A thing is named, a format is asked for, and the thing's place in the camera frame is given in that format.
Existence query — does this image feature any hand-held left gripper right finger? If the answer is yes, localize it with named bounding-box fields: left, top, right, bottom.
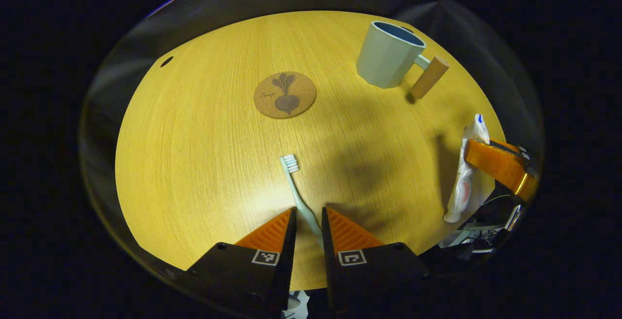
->
left=321, top=206, right=434, bottom=318

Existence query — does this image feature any pale green cup wooden handle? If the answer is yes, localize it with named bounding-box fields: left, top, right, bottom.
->
left=356, top=20, right=450, bottom=100

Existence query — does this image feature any round cork coaster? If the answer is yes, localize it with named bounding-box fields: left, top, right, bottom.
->
left=253, top=71, right=317, bottom=120

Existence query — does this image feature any white toothpaste tube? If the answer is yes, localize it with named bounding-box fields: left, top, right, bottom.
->
left=443, top=113, right=491, bottom=224

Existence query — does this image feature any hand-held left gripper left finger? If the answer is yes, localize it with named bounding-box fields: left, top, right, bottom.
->
left=177, top=207, right=297, bottom=318

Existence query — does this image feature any pale green toothbrush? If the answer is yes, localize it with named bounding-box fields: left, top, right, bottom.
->
left=279, top=154, right=325, bottom=252

